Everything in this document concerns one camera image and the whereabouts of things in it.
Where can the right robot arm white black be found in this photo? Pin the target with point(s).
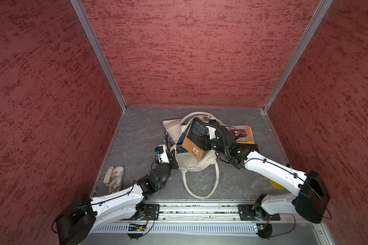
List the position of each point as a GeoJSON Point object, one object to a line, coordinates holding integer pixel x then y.
{"type": "Point", "coordinates": [308, 195]}

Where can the left corner aluminium post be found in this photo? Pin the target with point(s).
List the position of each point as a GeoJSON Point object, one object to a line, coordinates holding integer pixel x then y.
{"type": "Point", "coordinates": [87, 27]}

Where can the left circuit board with wires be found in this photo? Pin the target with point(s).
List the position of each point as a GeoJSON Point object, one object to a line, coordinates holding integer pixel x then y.
{"type": "Point", "coordinates": [136, 231]}

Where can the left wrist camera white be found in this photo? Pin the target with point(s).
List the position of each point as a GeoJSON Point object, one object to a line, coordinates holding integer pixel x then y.
{"type": "Point", "coordinates": [161, 155]}

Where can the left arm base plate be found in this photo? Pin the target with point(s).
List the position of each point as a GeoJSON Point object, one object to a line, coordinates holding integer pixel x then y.
{"type": "Point", "coordinates": [146, 211]}

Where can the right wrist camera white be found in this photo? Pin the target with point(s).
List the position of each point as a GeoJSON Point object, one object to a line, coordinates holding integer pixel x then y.
{"type": "Point", "coordinates": [212, 132]}

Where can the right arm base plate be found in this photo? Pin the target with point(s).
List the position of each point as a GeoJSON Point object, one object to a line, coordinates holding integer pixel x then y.
{"type": "Point", "coordinates": [248, 213]}

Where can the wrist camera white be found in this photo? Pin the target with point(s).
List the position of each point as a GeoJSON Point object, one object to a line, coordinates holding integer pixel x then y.
{"type": "Point", "coordinates": [161, 155]}
{"type": "Point", "coordinates": [212, 132]}

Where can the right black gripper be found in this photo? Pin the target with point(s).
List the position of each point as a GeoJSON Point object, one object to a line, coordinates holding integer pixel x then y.
{"type": "Point", "coordinates": [206, 142]}

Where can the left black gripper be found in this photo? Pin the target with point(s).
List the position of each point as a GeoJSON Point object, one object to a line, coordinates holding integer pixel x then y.
{"type": "Point", "coordinates": [172, 160]}

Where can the aluminium front rail frame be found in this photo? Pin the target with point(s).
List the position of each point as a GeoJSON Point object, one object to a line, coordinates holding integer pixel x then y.
{"type": "Point", "coordinates": [217, 218]}

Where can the black gold patterned book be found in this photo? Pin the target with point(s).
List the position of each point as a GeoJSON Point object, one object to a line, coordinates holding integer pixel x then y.
{"type": "Point", "coordinates": [252, 147]}

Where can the right corner aluminium post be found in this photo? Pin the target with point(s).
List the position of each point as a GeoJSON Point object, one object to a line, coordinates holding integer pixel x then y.
{"type": "Point", "coordinates": [307, 35]}

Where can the white rolled cloth object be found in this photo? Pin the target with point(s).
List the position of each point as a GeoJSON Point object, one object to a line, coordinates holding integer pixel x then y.
{"type": "Point", "coordinates": [114, 178]}

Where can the circuit board with wires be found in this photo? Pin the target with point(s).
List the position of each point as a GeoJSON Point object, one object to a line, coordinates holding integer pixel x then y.
{"type": "Point", "coordinates": [136, 231]}
{"type": "Point", "coordinates": [264, 231]}

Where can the yellow cup with batteries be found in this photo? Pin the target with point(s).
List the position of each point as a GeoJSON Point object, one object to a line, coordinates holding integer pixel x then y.
{"type": "Point", "coordinates": [276, 185]}

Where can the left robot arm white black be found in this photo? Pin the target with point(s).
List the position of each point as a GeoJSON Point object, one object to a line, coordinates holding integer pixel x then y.
{"type": "Point", "coordinates": [85, 215]}

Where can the red cover book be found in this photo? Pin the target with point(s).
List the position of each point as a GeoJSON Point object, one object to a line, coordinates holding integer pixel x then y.
{"type": "Point", "coordinates": [233, 130]}

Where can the right circuit board with wires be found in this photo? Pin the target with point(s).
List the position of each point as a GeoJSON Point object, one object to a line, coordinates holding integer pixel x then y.
{"type": "Point", "coordinates": [264, 231]}

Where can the corner aluminium post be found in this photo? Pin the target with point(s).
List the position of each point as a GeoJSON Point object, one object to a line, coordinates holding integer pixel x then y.
{"type": "Point", "coordinates": [87, 27]}
{"type": "Point", "coordinates": [307, 35]}

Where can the cream canvas tote bag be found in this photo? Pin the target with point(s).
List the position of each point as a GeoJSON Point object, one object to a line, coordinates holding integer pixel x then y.
{"type": "Point", "coordinates": [175, 130]}

